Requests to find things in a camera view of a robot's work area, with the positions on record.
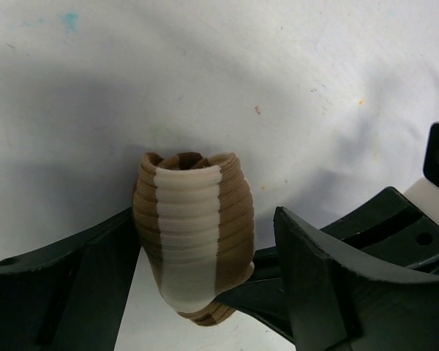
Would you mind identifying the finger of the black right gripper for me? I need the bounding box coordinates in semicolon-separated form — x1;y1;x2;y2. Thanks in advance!
217;187;439;343

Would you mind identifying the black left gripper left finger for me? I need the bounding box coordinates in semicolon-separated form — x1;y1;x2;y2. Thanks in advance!
0;209;140;350

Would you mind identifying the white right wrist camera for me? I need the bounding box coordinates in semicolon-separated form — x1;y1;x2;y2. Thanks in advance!
404;121;439;226

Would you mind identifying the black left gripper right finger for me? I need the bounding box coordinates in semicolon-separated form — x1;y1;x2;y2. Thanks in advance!
274;207;439;350

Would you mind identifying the brown striped sock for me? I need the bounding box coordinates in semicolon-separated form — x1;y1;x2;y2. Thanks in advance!
132;152;255;327

